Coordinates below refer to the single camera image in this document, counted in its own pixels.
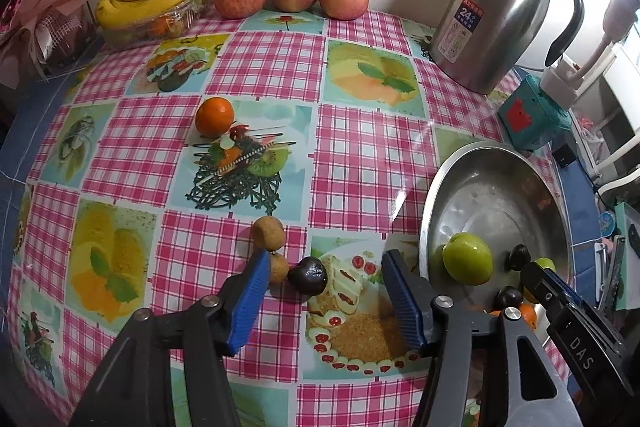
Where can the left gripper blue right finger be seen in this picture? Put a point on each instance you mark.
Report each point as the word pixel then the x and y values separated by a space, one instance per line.
pixel 407 312

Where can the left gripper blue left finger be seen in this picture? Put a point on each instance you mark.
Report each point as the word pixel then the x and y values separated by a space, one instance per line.
pixel 244 299

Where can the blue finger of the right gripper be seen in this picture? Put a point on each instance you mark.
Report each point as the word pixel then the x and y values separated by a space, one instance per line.
pixel 565 286
pixel 543 284

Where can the brown kiwi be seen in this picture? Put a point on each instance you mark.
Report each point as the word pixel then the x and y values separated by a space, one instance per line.
pixel 278 268
pixel 268 234

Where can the orange tangerine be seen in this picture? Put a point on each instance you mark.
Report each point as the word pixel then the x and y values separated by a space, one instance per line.
pixel 214 117
pixel 529 315

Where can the dark plum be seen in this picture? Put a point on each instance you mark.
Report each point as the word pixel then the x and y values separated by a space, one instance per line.
pixel 517 258
pixel 308 277
pixel 508 296

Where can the large green apple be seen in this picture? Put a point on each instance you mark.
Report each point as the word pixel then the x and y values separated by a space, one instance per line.
pixel 468 259

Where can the small green apple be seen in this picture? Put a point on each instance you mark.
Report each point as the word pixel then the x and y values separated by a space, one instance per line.
pixel 546 263

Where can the stainless steel bowl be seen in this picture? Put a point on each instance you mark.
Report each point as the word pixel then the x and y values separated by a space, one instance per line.
pixel 489 190

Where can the black power brick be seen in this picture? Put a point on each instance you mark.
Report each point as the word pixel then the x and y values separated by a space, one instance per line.
pixel 563 156

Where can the checkered fruit-print tablecloth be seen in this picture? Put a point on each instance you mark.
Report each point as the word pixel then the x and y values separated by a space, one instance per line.
pixel 339 130

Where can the teal box with red label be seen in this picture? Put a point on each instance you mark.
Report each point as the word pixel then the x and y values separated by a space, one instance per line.
pixel 531 118

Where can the stainless steel thermos jug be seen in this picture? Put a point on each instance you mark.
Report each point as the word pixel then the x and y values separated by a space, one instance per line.
pixel 477 42

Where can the clear plastic fruit container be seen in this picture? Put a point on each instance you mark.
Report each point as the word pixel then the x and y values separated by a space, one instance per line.
pixel 171 24

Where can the blue cloth under tablecloth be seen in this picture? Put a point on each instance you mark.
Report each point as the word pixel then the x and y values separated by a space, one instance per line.
pixel 30 126

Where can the right red apple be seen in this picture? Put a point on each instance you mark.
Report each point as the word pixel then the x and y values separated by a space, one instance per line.
pixel 344 9

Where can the lower yellow banana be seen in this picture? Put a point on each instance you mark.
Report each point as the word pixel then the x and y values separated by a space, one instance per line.
pixel 116 14

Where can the pink flower bouquet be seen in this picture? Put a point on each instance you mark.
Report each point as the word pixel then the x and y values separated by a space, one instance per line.
pixel 21 28

